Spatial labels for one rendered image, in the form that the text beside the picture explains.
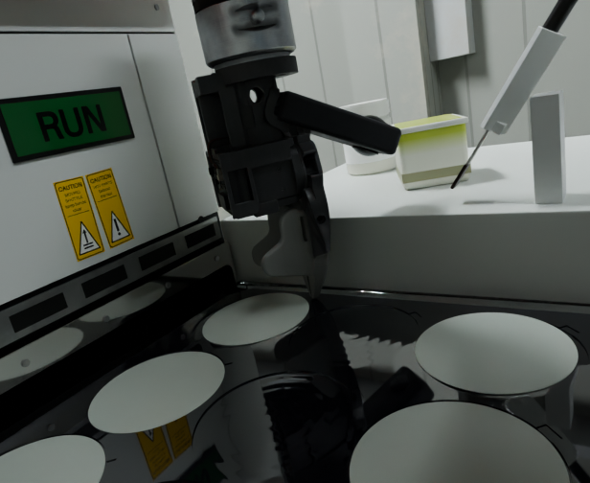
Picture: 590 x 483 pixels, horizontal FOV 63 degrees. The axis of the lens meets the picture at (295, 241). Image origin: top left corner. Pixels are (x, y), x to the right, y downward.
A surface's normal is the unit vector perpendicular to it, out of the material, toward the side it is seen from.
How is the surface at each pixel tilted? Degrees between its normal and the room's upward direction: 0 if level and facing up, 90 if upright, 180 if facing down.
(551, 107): 90
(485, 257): 90
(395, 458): 0
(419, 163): 90
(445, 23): 90
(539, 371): 1
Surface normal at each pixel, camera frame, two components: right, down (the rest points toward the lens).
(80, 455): -0.19, -0.94
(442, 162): -0.11, 0.30
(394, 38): -0.52, 0.33
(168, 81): 0.82, 0.00
